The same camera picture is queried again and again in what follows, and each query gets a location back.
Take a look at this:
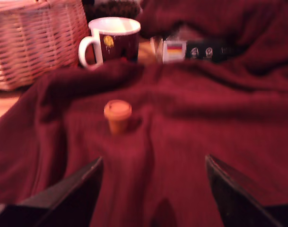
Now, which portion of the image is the dark red fleece blanket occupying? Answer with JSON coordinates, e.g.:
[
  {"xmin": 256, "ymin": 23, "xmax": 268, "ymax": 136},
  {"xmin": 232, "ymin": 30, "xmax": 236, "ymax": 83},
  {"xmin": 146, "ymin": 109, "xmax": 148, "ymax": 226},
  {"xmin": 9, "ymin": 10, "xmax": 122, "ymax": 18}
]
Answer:
[{"xmin": 0, "ymin": 0, "xmax": 288, "ymax": 227}]

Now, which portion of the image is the dark box with flag print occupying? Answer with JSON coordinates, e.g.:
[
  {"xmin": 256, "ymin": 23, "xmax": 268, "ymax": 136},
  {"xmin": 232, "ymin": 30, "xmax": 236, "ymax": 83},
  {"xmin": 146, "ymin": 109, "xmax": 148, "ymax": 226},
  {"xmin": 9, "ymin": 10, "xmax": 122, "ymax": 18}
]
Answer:
[{"xmin": 162, "ymin": 39, "xmax": 232, "ymax": 64}]

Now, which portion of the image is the wicker basket with handle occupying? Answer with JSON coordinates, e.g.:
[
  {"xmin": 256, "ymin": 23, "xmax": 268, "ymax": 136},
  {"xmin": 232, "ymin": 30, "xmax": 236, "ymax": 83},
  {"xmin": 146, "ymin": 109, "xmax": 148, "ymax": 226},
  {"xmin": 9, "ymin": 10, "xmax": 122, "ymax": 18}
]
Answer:
[{"xmin": 0, "ymin": 0, "xmax": 90, "ymax": 92}]

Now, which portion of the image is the dark mug with white handle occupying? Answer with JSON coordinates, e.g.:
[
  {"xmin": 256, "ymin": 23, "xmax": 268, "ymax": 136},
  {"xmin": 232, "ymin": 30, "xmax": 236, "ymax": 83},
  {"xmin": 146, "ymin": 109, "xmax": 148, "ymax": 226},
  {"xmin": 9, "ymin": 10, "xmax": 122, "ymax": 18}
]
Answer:
[{"xmin": 78, "ymin": 17, "xmax": 141, "ymax": 71}]

